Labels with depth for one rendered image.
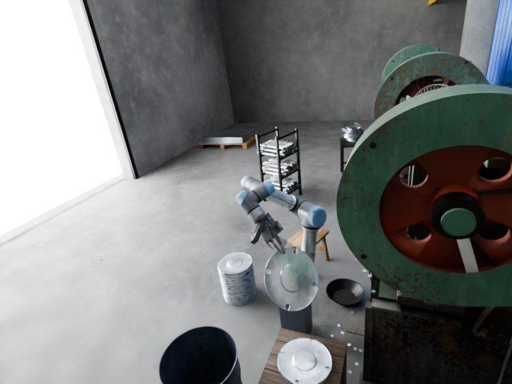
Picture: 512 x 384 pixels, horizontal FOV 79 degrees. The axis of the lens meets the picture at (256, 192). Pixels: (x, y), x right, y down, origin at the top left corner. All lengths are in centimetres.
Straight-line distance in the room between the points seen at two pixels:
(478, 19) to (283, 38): 413
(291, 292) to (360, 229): 45
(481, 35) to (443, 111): 552
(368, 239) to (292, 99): 751
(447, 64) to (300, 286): 207
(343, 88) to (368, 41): 113
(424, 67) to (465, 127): 178
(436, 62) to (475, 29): 373
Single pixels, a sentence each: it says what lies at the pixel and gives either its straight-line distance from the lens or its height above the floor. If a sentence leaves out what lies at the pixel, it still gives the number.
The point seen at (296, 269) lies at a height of 96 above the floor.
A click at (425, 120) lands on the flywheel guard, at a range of 116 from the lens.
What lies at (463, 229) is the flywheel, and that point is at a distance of 125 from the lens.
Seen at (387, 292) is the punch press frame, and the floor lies 65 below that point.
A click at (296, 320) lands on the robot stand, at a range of 233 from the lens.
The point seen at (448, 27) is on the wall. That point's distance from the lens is 824.
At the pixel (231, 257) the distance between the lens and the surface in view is 276.
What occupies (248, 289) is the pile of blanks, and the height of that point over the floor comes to 13.
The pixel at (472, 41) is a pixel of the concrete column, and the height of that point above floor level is 162.
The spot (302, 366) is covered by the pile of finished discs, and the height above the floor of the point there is 38.
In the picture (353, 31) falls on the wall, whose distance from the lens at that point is 826.
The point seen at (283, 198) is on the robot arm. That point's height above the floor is 114.
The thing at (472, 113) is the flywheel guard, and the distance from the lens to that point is 117.
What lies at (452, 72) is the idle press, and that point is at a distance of 294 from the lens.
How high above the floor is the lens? 193
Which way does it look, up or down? 25 degrees down
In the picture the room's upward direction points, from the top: 7 degrees counter-clockwise
